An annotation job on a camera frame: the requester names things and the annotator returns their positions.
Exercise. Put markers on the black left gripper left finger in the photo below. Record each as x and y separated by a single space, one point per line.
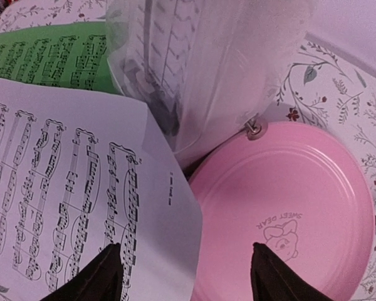
100 280

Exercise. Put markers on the green sheet music page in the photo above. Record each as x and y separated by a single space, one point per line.
66 56

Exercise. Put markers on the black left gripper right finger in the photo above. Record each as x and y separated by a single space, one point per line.
273 279

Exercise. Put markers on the pink plastic plate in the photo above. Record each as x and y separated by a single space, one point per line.
296 190

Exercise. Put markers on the white metronome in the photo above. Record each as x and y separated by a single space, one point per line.
204 68

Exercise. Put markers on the white sheet music page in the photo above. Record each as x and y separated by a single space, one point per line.
80 170

